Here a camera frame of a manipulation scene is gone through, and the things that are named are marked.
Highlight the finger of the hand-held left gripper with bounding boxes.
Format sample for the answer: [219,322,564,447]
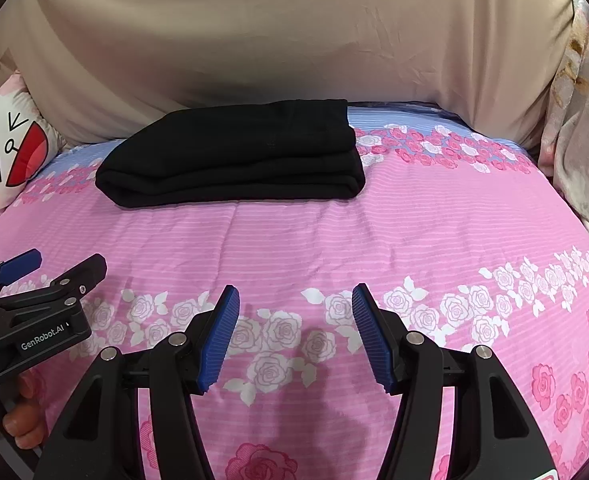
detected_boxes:
[0,249,42,301]
[0,254,108,319]

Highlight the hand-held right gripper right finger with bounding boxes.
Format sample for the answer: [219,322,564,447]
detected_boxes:
[351,284,557,480]

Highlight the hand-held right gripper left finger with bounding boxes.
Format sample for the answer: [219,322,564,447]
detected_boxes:
[34,285,241,480]

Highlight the black pants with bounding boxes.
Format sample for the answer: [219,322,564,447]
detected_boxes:
[96,98,366,208]

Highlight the person's left hand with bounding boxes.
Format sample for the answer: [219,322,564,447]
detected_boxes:
[0,374,46,453]

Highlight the pink floral bed sheet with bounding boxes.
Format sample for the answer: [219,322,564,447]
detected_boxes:
[0,102,589,480]

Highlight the cartoon cat face pillow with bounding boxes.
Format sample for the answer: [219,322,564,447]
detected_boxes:
[0,72,65,221]

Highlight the pale floral patterned cloth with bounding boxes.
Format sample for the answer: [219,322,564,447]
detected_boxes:
[537,0,589,256]

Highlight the beige padded headboard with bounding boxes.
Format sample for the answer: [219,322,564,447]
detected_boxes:
[0,0,575,148]

